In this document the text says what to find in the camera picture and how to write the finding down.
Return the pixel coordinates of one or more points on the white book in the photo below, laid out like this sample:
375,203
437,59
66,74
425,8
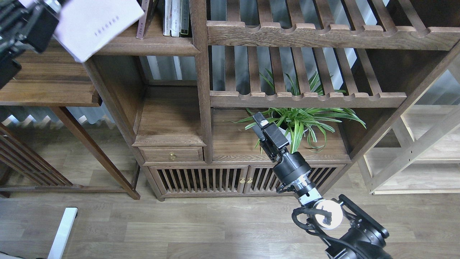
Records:
167,17
175,18
85,26

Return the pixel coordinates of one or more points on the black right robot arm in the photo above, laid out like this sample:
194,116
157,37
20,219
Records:
345,228

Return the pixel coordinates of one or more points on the dark wooden slatted rack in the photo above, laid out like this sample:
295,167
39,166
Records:
18,156

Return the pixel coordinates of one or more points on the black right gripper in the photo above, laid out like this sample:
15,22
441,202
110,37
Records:
272,140

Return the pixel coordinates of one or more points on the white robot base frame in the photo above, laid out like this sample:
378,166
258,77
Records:
62,235

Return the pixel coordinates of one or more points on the green spider plant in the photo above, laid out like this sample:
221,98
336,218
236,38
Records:
310,123

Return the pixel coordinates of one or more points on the dark maroon book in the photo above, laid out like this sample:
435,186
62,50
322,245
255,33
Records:
148,7

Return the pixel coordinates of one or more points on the light wooden shelf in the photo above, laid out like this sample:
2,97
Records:
420,154

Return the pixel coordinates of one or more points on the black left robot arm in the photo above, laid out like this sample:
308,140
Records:
9,67

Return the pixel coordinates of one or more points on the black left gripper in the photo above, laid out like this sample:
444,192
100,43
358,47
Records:
31,27

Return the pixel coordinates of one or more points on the dark wooden side table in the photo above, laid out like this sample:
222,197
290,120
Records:
56,81

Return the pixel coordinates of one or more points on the dark green upright book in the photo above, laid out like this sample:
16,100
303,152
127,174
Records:
185,22

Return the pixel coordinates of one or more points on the dark wooden bookshelf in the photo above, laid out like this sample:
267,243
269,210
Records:
172,95

